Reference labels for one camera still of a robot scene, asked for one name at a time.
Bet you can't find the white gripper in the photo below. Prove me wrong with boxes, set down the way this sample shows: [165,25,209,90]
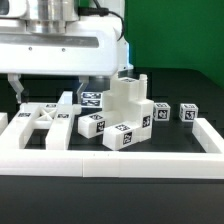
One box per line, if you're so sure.
[0,16,119,103]

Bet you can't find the white chair back frame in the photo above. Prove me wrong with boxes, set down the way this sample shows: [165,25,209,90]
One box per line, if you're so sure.
[0,102,82,151]

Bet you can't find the white chair seat part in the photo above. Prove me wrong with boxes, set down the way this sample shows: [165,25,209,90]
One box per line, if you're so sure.
[102,74,154,142]

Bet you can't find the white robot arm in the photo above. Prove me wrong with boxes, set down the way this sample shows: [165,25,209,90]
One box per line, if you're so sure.
[0,0,132,102]

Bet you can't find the white sheet with markers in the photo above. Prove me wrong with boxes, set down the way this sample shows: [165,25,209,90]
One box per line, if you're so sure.
[57,90,104,110]

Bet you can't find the white block left edge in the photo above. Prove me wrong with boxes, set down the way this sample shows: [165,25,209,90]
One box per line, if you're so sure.
[0,113,8,135]

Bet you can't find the white U-shaped obstacle fence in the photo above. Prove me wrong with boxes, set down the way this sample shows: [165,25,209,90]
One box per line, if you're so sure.
[0,118,224,179]

